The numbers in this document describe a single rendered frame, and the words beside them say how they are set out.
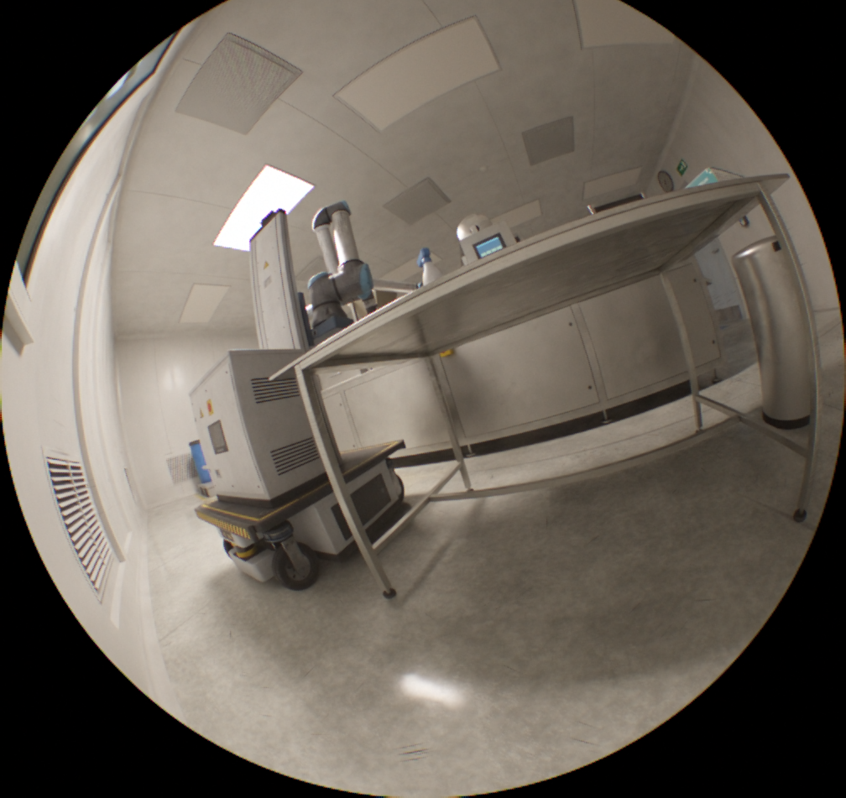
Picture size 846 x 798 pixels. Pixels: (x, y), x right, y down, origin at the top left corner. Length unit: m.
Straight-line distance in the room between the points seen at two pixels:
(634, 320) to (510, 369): 0.81
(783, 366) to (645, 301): 0.92
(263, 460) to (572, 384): 1.52
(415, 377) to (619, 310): 1.38
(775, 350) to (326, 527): 1.64
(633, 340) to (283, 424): 1.73
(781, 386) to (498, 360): 1.48
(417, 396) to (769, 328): 1.96
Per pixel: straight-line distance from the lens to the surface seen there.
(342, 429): 2.41
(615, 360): 1.64
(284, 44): 2.20
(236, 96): 2.31
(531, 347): 1.60
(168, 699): 0.96
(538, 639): 0.63
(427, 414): 1.85
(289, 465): 0.95
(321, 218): 1.80
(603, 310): 1.63
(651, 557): 0.75
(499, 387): 1.64
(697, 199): 0.54
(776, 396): 1.24
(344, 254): 1.48
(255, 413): 0.92
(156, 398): 5.00
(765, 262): 1.15
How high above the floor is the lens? 0.54
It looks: 3 degrees up
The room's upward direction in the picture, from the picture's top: 18 degrees counter-clockwise
